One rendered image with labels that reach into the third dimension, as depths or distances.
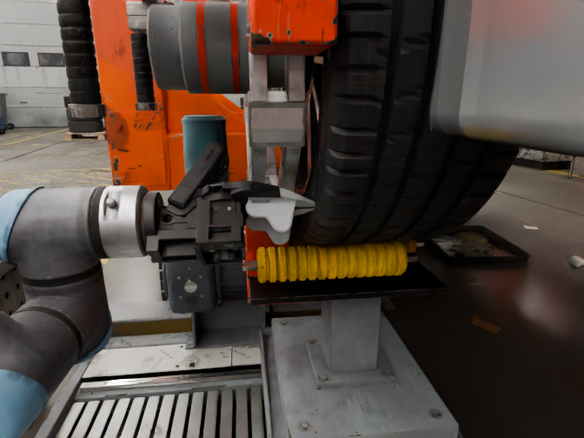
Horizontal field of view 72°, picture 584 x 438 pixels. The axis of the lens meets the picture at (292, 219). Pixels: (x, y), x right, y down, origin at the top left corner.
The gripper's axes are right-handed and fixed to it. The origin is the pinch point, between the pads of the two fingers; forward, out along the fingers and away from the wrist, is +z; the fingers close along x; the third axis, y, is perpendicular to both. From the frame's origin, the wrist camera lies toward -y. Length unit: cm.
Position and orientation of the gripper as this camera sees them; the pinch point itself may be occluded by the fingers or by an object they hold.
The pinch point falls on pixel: (304, 201)
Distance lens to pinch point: 54.0
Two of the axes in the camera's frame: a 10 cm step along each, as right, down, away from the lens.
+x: 0.9, -4.8, -8.7
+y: 0.9, 8.8, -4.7
